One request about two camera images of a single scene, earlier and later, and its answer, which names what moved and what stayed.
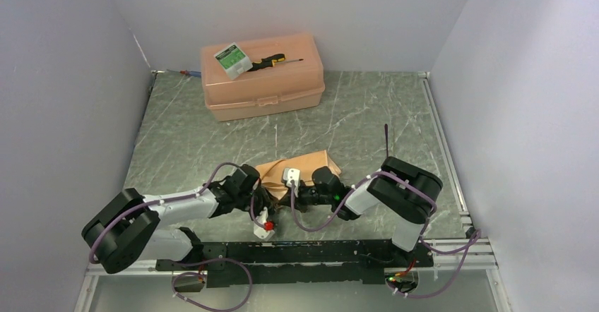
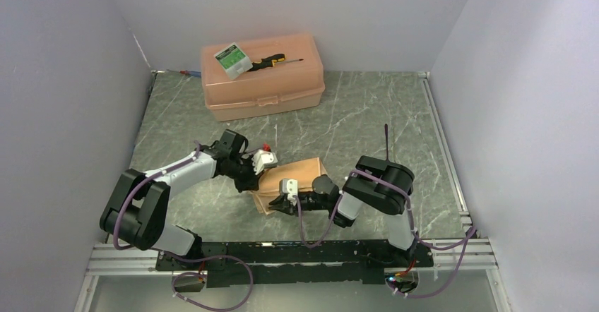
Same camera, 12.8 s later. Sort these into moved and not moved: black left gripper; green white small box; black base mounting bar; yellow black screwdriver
Moved: black left gripper
Not moved: green white small box; yellow black screwdriver; black base mounting bar
